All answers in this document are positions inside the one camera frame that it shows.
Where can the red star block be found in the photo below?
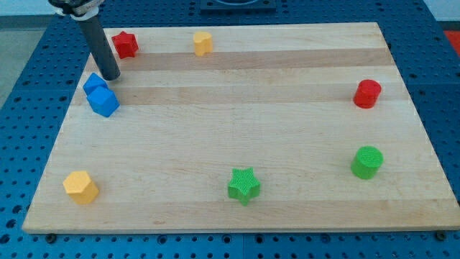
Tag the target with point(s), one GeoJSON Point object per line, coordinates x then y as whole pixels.
{"type": "Point", "coordinates": [125, 44]}

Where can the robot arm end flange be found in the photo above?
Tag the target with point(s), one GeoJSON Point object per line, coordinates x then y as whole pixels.
{"type": "Point", "coordinates": [77, 8]}

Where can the green star block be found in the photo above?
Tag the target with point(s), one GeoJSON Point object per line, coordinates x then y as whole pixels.
{"type": "Point", "coordinates": [243, 185]}

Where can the wooden board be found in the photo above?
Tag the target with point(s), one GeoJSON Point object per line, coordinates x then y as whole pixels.
{"type": "Point", "coordinates": [276, 98]}

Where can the yellow heart block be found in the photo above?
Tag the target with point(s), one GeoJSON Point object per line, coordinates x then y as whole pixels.
{"type": "Point", "coordinates": [203, 43]}

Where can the blue pentagon block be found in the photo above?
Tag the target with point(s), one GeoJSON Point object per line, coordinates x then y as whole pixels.
{"type": "Point", "coordinates": [103, 101]}

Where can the green cylinder block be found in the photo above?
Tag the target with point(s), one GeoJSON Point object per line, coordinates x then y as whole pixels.
{"type": "Point", "coordinates": [367, 161]}

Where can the red cylinder block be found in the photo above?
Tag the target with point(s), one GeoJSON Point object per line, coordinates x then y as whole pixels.
{"type": "Point", "coordinates": [367, 93]}

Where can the blue cube block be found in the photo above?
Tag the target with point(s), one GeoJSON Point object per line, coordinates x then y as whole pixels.
{"type": "Point", "coordinates": [93, 82]}

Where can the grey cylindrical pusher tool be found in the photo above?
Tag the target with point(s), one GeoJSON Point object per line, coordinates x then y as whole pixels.
{"type": "Point", "coordinates": [100, 48]}

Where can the yellow hexagon block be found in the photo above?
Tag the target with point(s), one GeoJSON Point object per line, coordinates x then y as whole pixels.
{"type": "Point", "coordinates": [80, 187]}

